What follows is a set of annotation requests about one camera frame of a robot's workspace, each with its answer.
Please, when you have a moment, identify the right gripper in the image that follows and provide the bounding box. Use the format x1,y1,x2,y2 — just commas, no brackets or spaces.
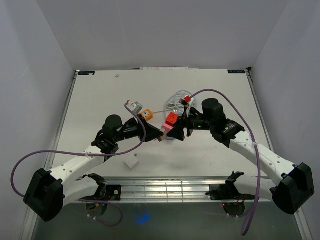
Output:
166,107,214,142

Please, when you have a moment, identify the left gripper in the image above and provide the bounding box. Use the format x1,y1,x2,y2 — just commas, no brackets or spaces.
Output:
113,113,164,143

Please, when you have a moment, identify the red cube socket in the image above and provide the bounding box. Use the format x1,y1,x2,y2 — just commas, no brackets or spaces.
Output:
165,112,179,127

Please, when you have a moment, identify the pink plug adapter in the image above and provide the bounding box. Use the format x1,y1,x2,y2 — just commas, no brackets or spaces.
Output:
161,123,173,134

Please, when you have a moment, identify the white charger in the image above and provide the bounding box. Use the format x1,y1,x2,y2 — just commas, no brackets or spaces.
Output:
124,153,140,170

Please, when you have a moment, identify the brown pink charger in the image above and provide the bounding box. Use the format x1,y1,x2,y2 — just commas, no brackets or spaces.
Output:
157,129,167,142

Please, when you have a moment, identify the blue round power socket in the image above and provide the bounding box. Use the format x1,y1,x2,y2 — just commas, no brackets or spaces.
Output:
164,136,176,141

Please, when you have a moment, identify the orange power strip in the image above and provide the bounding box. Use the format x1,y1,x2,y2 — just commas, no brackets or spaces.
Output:
141,109,154,122

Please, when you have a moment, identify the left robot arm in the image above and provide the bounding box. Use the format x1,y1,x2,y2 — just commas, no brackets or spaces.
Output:
23,114,164,222

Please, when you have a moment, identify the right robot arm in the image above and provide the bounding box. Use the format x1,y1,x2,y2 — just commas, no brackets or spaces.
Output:
165,98,315,215

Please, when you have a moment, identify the right blue table label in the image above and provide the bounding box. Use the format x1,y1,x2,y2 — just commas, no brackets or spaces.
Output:
227,69,246,74

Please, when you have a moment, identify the blue table label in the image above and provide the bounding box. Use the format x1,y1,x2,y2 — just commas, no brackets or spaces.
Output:
77,71,96,76
227,69,246,74

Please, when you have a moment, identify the left blue table label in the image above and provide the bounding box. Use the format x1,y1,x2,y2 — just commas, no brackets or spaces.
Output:
77,71,96,76

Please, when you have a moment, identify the white power strip cord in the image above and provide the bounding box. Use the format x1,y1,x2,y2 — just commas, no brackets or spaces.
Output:
151,96,187,115

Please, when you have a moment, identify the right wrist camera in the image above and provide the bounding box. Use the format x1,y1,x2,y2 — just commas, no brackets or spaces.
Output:
179,94,197,109

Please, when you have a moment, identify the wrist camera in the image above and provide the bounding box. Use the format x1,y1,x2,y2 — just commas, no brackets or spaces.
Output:
127,100,143,114
179,94,197,109

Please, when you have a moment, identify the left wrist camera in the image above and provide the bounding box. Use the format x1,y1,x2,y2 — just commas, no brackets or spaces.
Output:
127,100,143,114

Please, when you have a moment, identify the blue socket cord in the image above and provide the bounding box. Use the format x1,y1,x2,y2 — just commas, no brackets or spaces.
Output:
165,90,193,113

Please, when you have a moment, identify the aluminium front rail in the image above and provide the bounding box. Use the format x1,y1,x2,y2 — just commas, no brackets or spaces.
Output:
106,175,258,203

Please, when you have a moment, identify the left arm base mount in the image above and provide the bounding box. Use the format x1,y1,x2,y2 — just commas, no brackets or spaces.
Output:
82,184,122,201

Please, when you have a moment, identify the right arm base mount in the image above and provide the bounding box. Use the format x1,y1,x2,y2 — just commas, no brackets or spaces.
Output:
205,184,245,200

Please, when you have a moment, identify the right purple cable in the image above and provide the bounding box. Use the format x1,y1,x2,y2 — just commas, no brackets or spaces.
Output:
189,89,262,237

